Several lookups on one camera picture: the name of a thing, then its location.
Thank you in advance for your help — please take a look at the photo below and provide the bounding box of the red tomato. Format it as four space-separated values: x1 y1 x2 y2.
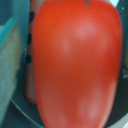
32 0 122 128

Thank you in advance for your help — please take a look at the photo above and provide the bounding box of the white and blue fish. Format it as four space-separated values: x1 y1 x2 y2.
0 18 23 125

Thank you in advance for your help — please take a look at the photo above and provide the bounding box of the brown sausage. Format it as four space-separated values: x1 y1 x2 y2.
25 0 43 104

